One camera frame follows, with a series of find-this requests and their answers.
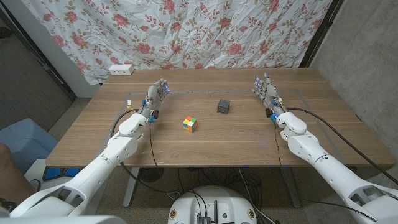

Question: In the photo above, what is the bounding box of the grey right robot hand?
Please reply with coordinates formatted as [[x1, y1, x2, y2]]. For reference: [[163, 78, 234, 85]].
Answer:
[[252, 72, 285, 116]]

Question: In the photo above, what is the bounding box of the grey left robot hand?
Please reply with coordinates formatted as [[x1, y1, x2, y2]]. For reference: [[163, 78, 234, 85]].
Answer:
[[139, 78, 171, 121]]

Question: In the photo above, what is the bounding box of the multicoloured Rubik's cube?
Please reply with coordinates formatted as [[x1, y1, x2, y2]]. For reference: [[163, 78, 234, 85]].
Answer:
[[182, 116, 198, 133]]

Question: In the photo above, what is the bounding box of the dark grey block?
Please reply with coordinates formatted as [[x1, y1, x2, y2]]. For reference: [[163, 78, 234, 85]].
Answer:
[[216, 98, 231, 115]]

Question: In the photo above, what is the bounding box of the white power strip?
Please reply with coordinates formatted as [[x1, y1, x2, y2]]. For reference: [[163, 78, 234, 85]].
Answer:
[[108, 63, 135, 76]]

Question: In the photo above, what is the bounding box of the floral backdrop cloth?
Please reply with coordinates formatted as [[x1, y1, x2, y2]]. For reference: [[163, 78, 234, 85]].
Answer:
[[20, 0, 333, 86]]

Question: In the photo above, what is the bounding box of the black round floor fan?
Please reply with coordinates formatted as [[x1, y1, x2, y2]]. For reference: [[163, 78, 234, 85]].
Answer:
[[138, 167, 165, 184]]

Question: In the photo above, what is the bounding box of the black backdrop stand pole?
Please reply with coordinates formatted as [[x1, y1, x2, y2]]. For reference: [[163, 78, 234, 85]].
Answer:
[[298, 0, 345, 68]]

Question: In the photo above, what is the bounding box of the white table leg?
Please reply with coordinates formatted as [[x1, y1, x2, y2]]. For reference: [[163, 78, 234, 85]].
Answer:
[[123, 167, 141, 208]]

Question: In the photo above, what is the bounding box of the grey table leg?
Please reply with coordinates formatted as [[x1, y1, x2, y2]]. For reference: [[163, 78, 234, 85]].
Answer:
[[281, 166, 302, 208]]

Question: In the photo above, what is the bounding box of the white robot torso base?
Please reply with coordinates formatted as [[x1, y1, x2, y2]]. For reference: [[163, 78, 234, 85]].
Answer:
[[167, 185, 258, 224]]

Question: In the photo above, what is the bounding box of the blue foot pedal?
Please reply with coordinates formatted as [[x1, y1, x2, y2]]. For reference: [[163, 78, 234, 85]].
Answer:
[[42, 167, 81, 182]]

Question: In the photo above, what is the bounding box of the white floor platform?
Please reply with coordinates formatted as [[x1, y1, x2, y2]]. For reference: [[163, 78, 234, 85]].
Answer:
[[24, 158, 111, 215]]

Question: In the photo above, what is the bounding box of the blue padded chair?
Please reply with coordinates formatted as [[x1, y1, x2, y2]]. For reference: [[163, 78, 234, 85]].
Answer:
[[0, 118, 60, 175]]

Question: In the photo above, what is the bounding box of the person's leg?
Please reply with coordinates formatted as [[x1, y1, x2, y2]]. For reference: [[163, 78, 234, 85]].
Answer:
[[0, 142, 37, 208]]

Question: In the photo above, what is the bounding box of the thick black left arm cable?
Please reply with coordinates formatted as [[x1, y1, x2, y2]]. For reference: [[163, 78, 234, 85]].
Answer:
[[111, 108, 181, 195]]

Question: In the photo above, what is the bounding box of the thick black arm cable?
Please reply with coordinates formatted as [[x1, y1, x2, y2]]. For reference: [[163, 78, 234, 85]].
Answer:
[[285, 107, 398, 185], [111, 108, 181, 195]]

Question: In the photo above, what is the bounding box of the thin black left wrist cable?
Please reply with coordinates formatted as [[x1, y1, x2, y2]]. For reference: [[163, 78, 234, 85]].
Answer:
[[149, 121, 159, 168]]

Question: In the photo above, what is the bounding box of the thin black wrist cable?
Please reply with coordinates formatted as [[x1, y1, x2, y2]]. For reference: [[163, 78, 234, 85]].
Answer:
[[149, 121, 159, 168], [273, 121, 283, 166]]

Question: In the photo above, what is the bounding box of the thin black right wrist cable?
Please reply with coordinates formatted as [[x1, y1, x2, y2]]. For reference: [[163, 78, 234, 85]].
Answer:
[[273, 121, 283, 166]]

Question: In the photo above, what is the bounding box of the black wall frame bar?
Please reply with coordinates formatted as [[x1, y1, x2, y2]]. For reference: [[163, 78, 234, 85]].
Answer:
[[0, 6, 78, 101]]

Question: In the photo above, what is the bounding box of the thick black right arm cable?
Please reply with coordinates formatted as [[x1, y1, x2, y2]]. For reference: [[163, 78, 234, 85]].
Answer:
[[285, 107, 398, 185]]

